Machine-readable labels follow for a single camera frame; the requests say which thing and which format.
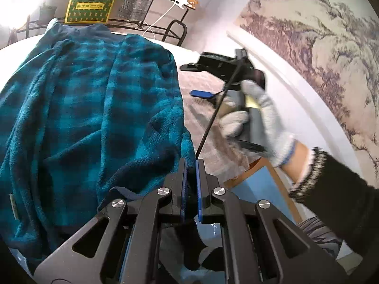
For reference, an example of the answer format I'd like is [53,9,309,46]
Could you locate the white lamp cable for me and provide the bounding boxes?
[141,1,179,40]

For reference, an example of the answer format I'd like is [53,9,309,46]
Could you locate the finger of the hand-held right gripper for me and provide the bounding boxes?
[180,62,209,72]
[190,89,222,105]

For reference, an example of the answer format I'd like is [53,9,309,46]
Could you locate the black metal clothes rack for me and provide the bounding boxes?
[9,0,214,48]

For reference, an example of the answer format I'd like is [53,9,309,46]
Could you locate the ring light on tripod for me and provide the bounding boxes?
[0,0,34,33]

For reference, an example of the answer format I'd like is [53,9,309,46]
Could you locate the teal plaid fleece jacket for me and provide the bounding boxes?
[0,22,196,261]

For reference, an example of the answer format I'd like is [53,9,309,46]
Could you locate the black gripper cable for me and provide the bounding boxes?
[195,59,246,159]

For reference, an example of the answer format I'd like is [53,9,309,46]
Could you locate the landscape wall mural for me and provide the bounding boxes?
[237,0,379,181]

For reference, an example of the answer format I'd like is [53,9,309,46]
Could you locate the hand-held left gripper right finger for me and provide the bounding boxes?
[196,158,348,284]

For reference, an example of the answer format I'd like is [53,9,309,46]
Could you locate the beige checked blanket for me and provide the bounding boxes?
[0,18,267,190]

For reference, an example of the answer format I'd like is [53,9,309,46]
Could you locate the person's right forearm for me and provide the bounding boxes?
[280,140,379,261]

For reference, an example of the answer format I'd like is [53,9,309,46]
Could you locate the person's right hand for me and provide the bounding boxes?
[218,80,297,168]

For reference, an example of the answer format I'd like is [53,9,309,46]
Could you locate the person's striped trousers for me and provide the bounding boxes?
[296,216,345,261]

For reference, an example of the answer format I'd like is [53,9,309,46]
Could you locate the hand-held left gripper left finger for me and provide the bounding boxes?
[34,157,188,284]

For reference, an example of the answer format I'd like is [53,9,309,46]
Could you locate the grey plant pot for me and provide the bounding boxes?
[40,3,57,21]

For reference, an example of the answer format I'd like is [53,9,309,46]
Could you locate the yellow green patterned box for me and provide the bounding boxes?
[64,0,118,24]

